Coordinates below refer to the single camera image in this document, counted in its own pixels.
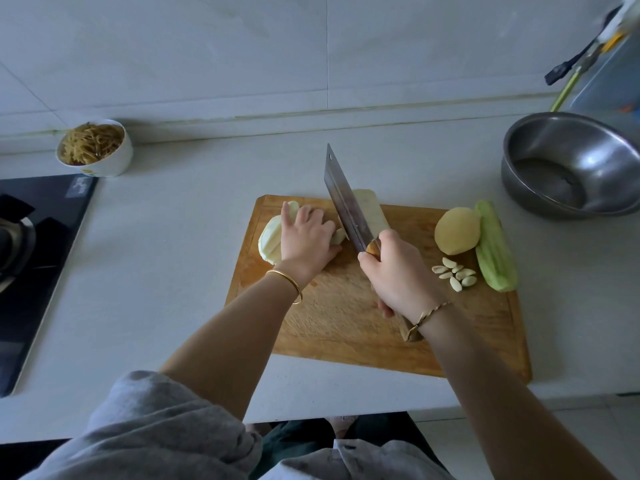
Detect person's left hand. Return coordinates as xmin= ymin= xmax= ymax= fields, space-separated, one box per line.
xmin=275 ymin=201 xmax=346 ymax=291

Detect person's right hand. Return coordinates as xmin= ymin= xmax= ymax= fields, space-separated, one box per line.
xmin=358 ymin=229 xmax=446 ymax=321

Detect pale green cabbage vegetable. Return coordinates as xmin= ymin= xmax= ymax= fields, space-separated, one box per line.
xmin=258 ymin=199 xmax=349 ymax=266

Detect pile of garlic cloves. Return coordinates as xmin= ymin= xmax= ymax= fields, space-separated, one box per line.
xmin=431 ymin=257 xmax=479 ymax=294

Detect cleaver with wooden handle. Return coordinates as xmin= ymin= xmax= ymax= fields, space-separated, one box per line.
xmin=323 ymin=143 xmax=426 ymax=344

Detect pile of white diced vegetable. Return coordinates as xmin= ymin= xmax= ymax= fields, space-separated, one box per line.
xmin=355 ymin=189 xmax=393 ymax=236

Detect peeled yellow potato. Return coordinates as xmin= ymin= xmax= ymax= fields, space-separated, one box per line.
xmin=433 ymin=205 xmax=482 ymax=257

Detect peeled green cucumber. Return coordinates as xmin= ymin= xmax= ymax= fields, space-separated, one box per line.
xmin=473 ymin=199 xmax=520 ymax=294

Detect person's left forearm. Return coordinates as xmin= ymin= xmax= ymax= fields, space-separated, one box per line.
xmin=160 ymin=275 xmax=306 ymax=421

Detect person's right forearm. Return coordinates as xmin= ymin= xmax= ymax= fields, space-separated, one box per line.
xmin=405 ymin=305 xmax=616 ymax=480

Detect person's right foot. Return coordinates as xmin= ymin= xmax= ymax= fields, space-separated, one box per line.
xmin=325 ymin=415 xmax=359 ymax=438

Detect gold bangle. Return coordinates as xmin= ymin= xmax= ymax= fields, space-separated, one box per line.
xmin=265 ymin=267 xmax=304 ymax=305

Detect wooden cutting board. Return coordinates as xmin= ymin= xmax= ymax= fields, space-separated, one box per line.
xmin=225 ymin=193 xmax=533 ymax=383

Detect dark green trousers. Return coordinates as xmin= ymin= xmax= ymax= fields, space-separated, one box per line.
xmin=250 ymin=413 xmax=446 ymax=480

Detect white bowl of noodles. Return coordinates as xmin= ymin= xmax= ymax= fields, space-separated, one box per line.
xmin=56 ymin=119 xmax=134 ymax=178

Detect white patterned garment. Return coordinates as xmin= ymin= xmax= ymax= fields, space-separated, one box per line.
xmin=20 ymin=369 xmax=456 ymax=480

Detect deep stainless steel bowl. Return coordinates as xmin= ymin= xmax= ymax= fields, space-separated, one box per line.
xmin=500 ymin=113 xmax=640 ymax=220

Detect black gas stove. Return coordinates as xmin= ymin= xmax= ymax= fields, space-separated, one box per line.
xmin=0 ymin=173 xmax=99 ymax=399

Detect light blue plastic board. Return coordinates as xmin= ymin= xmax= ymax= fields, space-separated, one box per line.
xmin=570 ymin=45 xmax=640 ymax=131

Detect braided cord bracelet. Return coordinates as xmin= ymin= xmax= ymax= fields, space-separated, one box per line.
xmin=403 ymin=301 xmax=453 ymax=343

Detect wall tap with hose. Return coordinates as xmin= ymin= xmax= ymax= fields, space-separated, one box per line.
xmin=544 ymin=45 xmax=601 ymax=86

